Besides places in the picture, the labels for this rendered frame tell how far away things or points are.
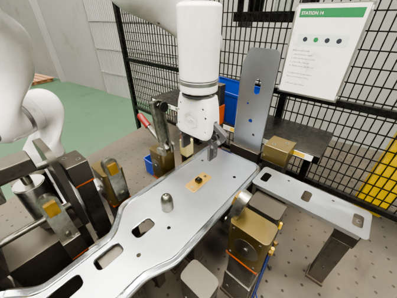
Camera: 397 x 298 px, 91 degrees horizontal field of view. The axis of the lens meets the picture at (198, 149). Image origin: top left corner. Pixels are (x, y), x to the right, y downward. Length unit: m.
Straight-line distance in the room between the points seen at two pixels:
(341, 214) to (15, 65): 0.90
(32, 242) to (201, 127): 0.49
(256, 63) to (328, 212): 0.46
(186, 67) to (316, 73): 0.60
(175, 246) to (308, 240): 0.59
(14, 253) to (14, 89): 0.41
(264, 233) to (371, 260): 0.60
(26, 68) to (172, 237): 0.57
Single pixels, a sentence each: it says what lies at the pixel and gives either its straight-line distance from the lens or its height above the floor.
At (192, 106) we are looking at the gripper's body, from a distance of 0.44.
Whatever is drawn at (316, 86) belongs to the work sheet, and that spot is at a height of 1.19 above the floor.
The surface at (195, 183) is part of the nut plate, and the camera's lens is 0.59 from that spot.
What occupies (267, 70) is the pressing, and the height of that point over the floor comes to 1.28.
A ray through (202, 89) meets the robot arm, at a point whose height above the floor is 1.29.
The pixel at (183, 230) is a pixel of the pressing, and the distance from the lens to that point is 0.49.
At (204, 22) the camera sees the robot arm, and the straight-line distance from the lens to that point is 0.39.
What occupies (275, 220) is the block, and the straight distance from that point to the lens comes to 0.58.
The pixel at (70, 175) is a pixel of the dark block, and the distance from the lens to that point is 0.56.
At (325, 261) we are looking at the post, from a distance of 0.76.
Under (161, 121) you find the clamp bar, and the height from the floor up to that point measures 1.15.
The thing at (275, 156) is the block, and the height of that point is 1.03.
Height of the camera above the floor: 1.41
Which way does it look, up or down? 34 degrees down
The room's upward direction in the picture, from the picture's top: straight up
